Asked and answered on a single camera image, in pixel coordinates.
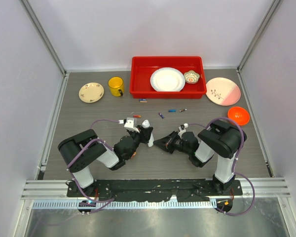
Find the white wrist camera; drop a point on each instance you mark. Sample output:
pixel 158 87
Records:
pixel 183 127
pixel 129 124

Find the patterned small bowl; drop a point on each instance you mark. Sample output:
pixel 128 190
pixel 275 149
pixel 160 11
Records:
pixel 191 77

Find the white paper plate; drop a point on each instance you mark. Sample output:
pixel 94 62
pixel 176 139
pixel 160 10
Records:
pixel 167 80

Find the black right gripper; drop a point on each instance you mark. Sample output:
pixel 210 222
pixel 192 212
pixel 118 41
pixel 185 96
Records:
pixel 166 143

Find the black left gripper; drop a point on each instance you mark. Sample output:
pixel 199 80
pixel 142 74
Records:
pixel 144 133

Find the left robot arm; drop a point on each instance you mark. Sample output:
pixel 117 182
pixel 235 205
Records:
pixel 81 150

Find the pink white plate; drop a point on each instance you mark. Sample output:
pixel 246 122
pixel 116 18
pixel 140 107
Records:
pixel 223 91

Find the orange plastic bowl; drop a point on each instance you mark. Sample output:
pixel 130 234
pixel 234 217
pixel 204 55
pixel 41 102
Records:
pixel 239 115

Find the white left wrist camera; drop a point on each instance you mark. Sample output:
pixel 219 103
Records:
pixel 129 124

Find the white slotted cable duct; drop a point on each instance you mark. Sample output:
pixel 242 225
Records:
pixel 77 203

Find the white remote control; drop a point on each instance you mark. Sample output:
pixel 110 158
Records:
pixel 146 125

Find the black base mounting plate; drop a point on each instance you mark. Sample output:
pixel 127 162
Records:
pixel 158 190

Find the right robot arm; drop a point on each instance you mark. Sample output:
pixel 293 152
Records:
pixel 225 139

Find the yellow mug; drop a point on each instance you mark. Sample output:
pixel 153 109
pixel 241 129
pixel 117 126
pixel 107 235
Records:
pixel 116 86

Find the red plastic bin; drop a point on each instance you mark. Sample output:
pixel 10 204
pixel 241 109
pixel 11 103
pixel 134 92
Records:
pixel 144 66

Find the cream floral plate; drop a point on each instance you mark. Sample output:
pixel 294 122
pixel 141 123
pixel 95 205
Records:
pixel 91 92

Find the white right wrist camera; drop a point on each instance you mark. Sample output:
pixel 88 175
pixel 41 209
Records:
pixel 183 127

